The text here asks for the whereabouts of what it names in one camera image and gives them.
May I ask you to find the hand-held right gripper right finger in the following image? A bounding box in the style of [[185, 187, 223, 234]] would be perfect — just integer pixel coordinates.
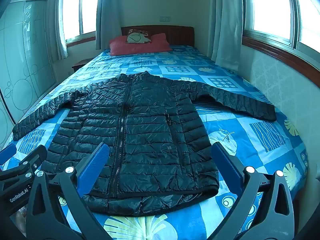
[[211, 141, 296, 240]]

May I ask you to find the brown wooden window sill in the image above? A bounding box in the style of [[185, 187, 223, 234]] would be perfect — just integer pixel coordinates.
[[242, 36, 320, 88], [66, 36, 97, 47]]

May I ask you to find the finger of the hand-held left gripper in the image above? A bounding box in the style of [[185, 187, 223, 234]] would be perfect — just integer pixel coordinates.
[[0, 145, 48, 181], [0, 143, 17, 167]]

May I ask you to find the blue patterned bed sheet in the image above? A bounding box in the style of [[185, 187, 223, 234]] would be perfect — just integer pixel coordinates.
[[0, 45, 309, 240]]

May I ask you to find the glass door wardrobe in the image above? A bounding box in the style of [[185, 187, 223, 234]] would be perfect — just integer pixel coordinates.
[[0, 0, 57, 150]]

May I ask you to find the bright window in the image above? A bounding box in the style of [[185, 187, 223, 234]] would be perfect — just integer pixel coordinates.
[[62, 0, 100, 43], [241, 0, 320, 63]]

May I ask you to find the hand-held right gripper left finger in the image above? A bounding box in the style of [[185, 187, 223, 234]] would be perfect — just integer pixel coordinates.
[[26, 142, 111, 240]]

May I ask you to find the dark wooden nightstand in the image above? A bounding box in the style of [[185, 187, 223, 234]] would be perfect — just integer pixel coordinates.
[[72, 58, 93, 72]]

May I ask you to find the grey curtain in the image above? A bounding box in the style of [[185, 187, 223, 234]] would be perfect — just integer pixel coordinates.
[[96, 0, 113, 51], [209, 0, 244, 70]]

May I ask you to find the brown wooden headboard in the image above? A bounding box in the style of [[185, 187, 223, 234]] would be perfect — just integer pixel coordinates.
[[121, 25, 195, 47]]

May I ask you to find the white curtain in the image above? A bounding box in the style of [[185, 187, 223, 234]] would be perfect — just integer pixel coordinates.
[[49, 0, 68, 61]]

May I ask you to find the black puffer jacket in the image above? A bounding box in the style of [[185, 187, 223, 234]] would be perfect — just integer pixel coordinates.
[[12, 71, 277, 217]]

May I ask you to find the small printed cushion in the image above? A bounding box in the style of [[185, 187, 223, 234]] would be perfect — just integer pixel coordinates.
[[127, 29, 152, 44]]

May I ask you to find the red pillow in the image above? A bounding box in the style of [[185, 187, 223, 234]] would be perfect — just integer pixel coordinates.
[[109, 33, 172, 56]]

